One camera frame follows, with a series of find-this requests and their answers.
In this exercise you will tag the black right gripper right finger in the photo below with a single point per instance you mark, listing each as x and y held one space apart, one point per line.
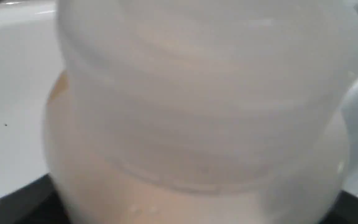
344 211

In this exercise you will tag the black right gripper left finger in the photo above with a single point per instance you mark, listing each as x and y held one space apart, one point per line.
36 203

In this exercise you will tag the translucent squeeze bottle amber liquid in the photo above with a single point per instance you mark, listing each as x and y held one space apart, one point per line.
201 111

